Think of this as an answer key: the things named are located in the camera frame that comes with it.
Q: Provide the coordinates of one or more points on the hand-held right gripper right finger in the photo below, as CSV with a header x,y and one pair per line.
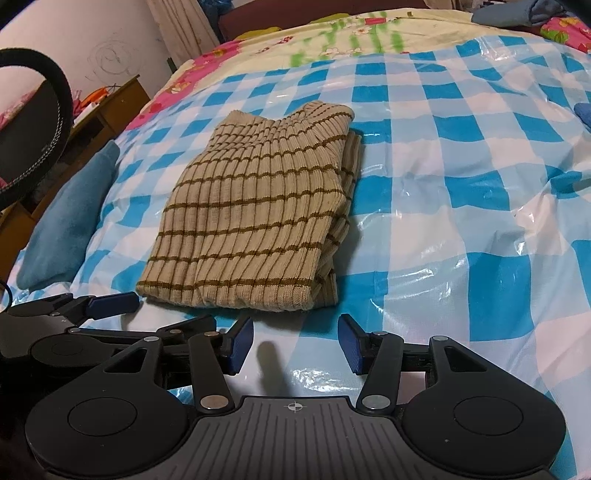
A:
x,y
351,345

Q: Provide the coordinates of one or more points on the folded blue clothes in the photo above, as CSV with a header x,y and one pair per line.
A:
x,y
512,11

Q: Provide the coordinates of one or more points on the blue white checkered plastic sheet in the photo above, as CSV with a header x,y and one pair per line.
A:
x,y
461,207

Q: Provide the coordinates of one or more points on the orange clutter on nightstand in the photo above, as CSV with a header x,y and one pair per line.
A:
x,y
92,97

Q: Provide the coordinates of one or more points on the wooden nightstand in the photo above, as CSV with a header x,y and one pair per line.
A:
x,y
115,110

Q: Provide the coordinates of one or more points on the beige brown-striped ribbed sweater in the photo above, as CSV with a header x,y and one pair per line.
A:
x,y
258,207

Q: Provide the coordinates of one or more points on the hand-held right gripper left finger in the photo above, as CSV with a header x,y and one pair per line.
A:
x,y
242,345

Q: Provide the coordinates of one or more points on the beige patterned curtain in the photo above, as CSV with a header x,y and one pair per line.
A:
x,y
184,27

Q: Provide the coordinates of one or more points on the maroon headboard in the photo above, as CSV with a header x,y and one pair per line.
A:
x,y
277,11

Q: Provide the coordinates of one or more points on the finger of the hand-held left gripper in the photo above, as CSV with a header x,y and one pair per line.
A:
x,y
113,304
189,326

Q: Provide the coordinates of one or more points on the floral cream bedsheet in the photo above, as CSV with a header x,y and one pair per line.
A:
x,y
415,32

